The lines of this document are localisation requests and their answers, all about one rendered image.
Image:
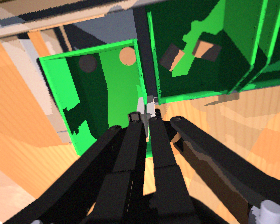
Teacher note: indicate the dark grey disc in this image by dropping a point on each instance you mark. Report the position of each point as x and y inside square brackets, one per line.
[87, 63]

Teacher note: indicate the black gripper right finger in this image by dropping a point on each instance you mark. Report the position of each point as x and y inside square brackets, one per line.
[248, 193]

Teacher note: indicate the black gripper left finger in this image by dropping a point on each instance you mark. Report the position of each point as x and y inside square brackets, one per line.
[87, 181]

